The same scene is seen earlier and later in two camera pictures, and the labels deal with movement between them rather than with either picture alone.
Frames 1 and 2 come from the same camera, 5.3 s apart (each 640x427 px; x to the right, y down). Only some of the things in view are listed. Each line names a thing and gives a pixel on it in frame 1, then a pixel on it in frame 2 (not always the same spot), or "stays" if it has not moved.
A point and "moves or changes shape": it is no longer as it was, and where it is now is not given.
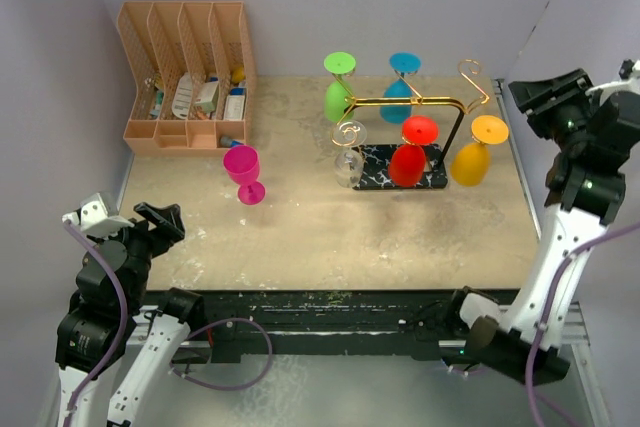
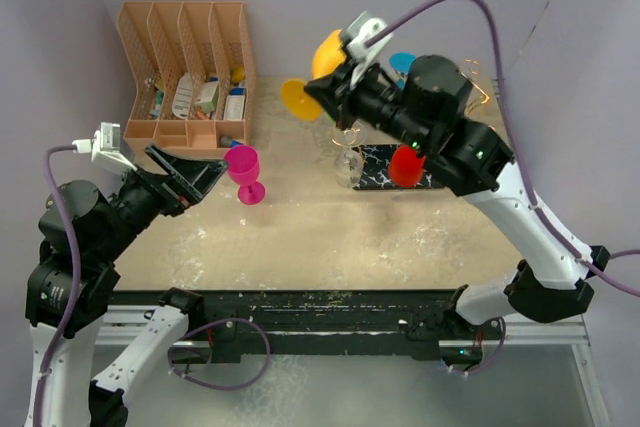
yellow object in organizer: (237, 74) stays
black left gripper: (166, 218) to (191, 177)
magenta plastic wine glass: (242, 164) stays
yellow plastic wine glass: (470, 162) moves or changes shape
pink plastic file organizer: (195, 76) stays
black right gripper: (532, 94) to (336, 94)
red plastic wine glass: (407, 163) stays
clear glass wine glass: (349, 163) stays
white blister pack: (182, 99) stays
